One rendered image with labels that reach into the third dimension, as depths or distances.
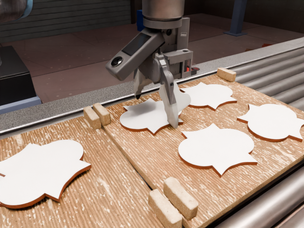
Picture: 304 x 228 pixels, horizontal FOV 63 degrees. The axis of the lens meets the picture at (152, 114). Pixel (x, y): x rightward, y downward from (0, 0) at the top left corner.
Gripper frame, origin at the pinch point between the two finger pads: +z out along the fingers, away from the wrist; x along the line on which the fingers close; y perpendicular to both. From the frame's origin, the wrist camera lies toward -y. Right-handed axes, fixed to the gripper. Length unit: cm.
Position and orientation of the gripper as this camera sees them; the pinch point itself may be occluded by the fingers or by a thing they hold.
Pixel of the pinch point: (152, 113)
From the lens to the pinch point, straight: 54.3
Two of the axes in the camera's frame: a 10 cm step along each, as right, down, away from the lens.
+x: -5.5, -4.4, 7.1
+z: -0.1, 8.5, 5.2
